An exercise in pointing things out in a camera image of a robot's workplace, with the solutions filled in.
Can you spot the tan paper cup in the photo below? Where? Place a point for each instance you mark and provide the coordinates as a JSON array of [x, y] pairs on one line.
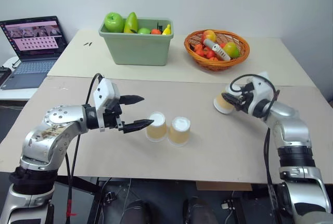
[[222, 105], [156, 129], [179, 132]]

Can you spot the green toy apple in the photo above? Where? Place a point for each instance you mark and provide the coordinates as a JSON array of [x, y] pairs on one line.
[[114, 22]]

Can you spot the white cylindrical bottle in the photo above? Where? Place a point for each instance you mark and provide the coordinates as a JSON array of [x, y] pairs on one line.
[[217, 50]]

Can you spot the green plastic bin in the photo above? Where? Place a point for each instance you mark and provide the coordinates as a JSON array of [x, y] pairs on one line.
[[138, 49]]

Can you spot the red yellow toy apple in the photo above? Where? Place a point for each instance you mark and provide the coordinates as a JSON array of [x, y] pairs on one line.
[[209, 36]]

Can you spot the open grey laptop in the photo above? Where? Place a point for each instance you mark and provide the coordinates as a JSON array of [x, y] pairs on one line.
[[33, 52]]

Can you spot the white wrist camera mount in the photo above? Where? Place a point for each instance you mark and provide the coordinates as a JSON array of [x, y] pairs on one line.
[[105, 92], [260, 91]]

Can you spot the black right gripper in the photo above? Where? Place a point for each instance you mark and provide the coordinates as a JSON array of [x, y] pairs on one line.
[[244, 100]]

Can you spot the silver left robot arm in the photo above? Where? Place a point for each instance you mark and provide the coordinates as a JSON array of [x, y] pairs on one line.
[[52, 130]]

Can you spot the brown cardboard piece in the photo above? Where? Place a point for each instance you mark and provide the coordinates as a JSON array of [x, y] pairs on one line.
[[223, 185]]

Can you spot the black device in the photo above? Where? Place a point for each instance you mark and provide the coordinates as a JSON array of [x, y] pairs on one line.
[[4, 75]]

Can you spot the small green toy fruit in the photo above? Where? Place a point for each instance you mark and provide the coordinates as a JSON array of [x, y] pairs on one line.
[[143, 31]]

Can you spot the orange toy fruit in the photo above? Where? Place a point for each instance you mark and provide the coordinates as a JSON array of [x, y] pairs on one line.
[[156, 31]]

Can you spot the black table frame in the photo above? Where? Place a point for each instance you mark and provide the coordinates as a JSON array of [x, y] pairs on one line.
[[92, 198]]

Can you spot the yellow toy banana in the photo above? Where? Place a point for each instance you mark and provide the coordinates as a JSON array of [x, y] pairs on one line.
[[167, 30]]

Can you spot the green yellow toy pear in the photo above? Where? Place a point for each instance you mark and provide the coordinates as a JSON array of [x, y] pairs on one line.
[[231, 49]]

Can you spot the orange wicker basket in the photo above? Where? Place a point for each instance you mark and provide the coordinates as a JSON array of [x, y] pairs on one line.
[[216, 63]]

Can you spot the dark rounded shape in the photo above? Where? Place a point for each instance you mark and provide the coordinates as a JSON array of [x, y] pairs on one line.
[[136, 212], [199, 211]]

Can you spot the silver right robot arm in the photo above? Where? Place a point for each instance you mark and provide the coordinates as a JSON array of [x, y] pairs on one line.
[[291, 130]]

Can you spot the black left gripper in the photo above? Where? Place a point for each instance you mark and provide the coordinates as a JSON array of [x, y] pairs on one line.
[[113, 118]]

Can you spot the small black screws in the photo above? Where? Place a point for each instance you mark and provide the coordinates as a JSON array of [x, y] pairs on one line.
[[88, 44]]

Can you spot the orange toy vegetables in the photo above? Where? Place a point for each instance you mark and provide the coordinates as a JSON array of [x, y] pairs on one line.
[[205, 52]]

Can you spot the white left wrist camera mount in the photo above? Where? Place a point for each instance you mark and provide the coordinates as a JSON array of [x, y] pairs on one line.
[[105, 92]]

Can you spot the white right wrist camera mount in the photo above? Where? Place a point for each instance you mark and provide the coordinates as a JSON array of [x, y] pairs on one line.
[[260, 91]]

